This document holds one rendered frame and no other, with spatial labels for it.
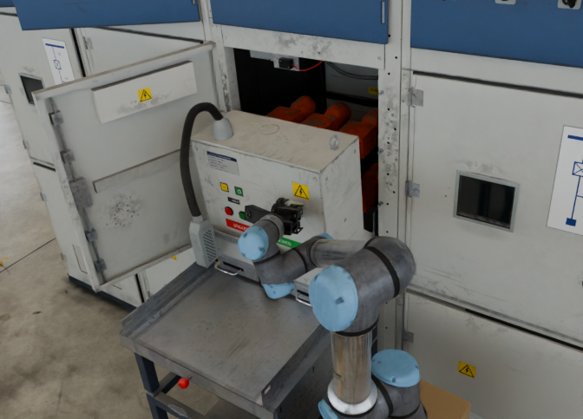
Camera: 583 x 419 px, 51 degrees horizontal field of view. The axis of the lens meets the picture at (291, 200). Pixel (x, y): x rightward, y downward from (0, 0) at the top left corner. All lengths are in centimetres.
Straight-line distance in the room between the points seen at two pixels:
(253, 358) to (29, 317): 200
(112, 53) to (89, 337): 156
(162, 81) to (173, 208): 49
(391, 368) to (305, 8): 103
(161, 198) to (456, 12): 120
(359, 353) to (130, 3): 141
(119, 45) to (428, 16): 126
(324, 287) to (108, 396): 205
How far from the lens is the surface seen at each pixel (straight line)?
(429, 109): 177
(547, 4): 159
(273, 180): 183
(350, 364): 134
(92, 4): 225
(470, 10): 165
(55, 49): 283
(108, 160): 211
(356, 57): 185
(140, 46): 240
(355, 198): 194
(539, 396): 222
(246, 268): 215
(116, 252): 226
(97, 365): 325
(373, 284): 118
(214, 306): 211
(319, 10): 184
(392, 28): 177
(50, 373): 331
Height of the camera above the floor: 218
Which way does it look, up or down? 31 degrees down
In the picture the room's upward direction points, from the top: 5 degrees counter-clockwise
